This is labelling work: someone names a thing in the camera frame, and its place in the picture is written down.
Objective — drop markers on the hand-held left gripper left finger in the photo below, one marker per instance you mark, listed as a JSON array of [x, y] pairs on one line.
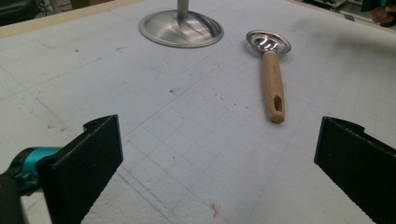
[[81, 168]]

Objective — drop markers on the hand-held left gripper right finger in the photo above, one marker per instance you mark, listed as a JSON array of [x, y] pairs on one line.
[[361, 165]]

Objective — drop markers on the dark object with orange part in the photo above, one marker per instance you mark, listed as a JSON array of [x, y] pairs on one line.
[[381, 12]]

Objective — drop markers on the dark equipment in background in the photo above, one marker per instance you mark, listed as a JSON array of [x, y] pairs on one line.
[[17, 11]]

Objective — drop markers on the round metal stand base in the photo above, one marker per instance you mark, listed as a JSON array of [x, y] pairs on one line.
[[181, 28]]

